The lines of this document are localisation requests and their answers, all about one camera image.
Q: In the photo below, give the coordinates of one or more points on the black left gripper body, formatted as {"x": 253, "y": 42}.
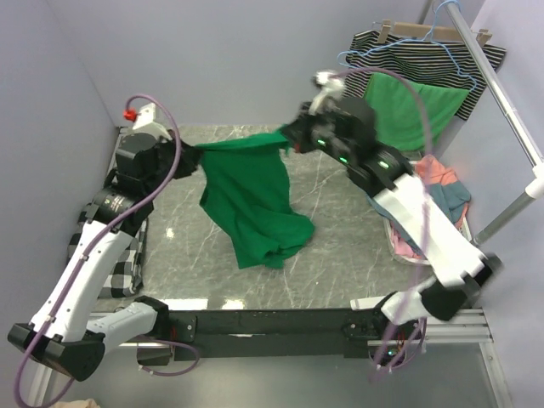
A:
{"x": 167, "y": 151}

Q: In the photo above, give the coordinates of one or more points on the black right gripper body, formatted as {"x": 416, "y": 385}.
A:
{"x": 314, "y": 134}

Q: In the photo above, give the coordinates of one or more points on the green t-shirt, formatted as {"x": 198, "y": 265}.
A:
{"x": 247, "y": 195}

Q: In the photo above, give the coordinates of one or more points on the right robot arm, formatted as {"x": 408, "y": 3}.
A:
{"x": 460, "y": 269}

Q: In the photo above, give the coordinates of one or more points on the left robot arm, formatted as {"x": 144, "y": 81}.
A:
{"x": 60, "y": 335}

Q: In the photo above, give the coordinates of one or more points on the green towel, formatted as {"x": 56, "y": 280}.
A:
{"x": 398, "y": 121}

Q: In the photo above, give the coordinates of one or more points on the coral orange garment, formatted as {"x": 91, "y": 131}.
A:
{"x": 438, "y": 173}

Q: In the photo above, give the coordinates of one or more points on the wooden clip hanger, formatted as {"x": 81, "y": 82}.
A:
{"x": 440, "y": 34}

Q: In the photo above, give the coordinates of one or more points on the black white checkered shirt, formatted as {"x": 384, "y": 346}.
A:
{"x": 125, "y": 279}

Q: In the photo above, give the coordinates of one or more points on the black white striped shirt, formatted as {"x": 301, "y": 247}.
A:
{"x": 423, "y": 63}

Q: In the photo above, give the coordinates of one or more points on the teal blue garment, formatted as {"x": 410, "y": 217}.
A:
{"x": 450, "y": 198}

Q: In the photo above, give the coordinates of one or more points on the pink garment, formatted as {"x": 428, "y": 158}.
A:
{"x": 402, "y": 248}

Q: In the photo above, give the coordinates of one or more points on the silver clothes rack pole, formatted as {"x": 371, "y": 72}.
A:
{"x": 485, "y": 152}

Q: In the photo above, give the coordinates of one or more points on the black base beam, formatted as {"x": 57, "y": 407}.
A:
{"x": 272, "y": 327}

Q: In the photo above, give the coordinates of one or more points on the beige cloth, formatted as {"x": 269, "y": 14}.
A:
{"x": 76, "y": 403}

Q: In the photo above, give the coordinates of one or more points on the aluminium rail frame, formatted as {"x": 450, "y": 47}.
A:
{"x": 457, "y": 355}

